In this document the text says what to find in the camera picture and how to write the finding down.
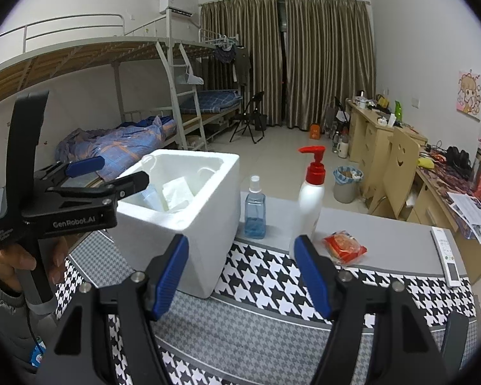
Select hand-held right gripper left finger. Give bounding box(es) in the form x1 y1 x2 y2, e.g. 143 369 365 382
36 234 190 385

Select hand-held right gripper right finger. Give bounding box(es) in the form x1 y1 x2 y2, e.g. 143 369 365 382
292 235 469 385

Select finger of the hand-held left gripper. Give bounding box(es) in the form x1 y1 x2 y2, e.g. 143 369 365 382
46 170 150 206
34 156 105 187

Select blue face mask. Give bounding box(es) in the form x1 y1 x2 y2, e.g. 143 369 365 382
140 154 165 212

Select white foam box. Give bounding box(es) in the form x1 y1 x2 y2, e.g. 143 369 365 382
114 148 241 299

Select person's left forearm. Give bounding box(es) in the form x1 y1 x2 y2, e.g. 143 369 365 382
0 262 37 370

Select person's left hand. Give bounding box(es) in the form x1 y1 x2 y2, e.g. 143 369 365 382
0 235 71 286

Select blue plaid quilt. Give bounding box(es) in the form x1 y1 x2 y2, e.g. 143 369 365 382
56 115 175 181

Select red snack packet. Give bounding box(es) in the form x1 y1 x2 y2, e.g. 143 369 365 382
323 230 368 266

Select white red pump bottle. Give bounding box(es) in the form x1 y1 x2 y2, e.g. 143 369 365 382
297 145 326 243

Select blue spray bottle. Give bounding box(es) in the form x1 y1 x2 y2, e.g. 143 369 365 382
244 175 267 240

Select grey trash bin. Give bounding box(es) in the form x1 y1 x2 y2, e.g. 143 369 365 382
333 166 363 204

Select white metal bunk bed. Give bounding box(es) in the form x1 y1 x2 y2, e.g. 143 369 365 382
0 8 209 209
192 28 245 145

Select blue checked bedsheet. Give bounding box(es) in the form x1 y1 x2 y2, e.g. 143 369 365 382
178 89 243 114

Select blue white packet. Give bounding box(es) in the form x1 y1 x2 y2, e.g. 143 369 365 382
28 339 46 367

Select white remote control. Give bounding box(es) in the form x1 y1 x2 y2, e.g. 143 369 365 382
431 227 461 287

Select wooden desk with patterned cover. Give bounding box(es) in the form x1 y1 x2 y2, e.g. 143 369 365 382
407 156 481 241

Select wooden smiley chair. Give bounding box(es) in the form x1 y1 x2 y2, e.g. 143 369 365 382
369 126 421 217

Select wooden desk with drawers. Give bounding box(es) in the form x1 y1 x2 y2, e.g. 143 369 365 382
345 98 427 177

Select black folding chair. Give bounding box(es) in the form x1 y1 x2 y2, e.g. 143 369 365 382
229 91 267 144

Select folded black chair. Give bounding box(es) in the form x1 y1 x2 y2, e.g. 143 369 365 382
329 96 351 129

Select printed paper sheets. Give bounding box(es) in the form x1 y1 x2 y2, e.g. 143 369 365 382
447 190 481 243

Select blue hanging garment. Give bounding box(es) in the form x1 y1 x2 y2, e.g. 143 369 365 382
214 44 237 64

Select dark hanging shirt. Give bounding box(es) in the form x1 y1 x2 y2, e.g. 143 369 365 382
233 46 252 87

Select brown curtain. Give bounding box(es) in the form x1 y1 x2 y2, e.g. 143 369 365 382
200 0 283 127
284 0 375 132

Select white air conditioner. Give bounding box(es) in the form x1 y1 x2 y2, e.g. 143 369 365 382
159 0 195 17

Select black rounded item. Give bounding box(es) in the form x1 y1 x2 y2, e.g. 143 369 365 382
445 146 474 175

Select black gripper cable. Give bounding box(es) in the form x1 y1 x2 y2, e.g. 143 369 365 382
26 313 39 354

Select pink cartoon wall poster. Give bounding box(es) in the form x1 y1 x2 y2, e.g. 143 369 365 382
455 70 481 121

